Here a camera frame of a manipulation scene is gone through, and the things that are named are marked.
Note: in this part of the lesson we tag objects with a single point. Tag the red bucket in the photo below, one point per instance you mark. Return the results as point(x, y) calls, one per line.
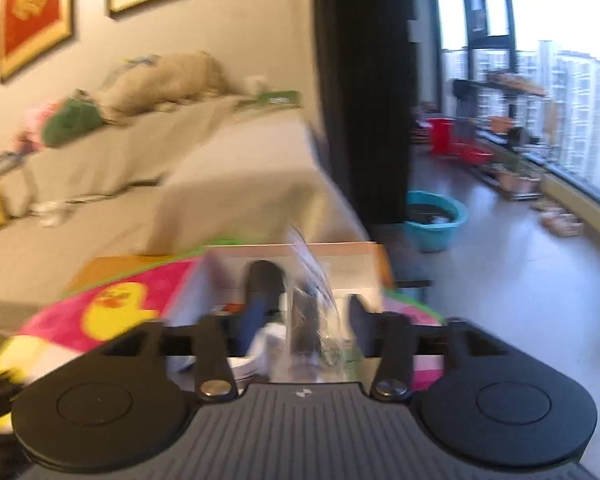
point(441, 135)

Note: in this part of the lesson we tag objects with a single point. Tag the red plastic basin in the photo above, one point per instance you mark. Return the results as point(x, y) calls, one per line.
point(472, 154)

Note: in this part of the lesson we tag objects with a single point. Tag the clear plastic bag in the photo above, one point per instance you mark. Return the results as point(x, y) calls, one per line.
point(312, 310)

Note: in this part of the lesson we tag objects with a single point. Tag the row of plant pots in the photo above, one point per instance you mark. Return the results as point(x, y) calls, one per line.
point(517, 180)

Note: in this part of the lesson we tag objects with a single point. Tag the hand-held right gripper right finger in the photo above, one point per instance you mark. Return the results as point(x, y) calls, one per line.
point(356, 312)

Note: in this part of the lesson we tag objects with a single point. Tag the beige covered sofa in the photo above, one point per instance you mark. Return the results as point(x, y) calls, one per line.
point(130, 185)

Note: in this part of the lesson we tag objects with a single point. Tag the teal plastic basin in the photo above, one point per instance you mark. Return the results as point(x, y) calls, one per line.
point(435, 220)

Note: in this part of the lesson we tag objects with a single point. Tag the pair of light slippers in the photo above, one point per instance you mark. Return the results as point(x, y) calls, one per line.
point(560, 220)

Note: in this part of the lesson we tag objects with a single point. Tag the beige cushion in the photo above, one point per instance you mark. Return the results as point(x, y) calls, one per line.
point(170, 82)

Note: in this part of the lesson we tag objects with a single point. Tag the metal balcony shelf rack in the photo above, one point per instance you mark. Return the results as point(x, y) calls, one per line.
point(500, 105)

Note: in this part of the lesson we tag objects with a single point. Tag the green cushion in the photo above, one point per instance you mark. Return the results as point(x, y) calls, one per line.
point(72, 122)

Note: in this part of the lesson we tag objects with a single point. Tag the gold framed red picture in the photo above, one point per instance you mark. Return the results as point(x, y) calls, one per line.
point(35, 15)

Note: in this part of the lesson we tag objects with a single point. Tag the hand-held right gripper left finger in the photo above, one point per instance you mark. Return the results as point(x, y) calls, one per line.
point(250, 320)

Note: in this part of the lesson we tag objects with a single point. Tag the colourful cartoon play mat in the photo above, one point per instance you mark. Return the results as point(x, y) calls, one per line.
point(110, 310)

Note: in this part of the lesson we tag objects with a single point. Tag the green flat packet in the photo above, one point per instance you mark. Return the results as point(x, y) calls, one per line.
point(270, 100)

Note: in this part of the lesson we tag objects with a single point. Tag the dark curtain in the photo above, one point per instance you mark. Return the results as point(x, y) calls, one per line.
point(365, 85)

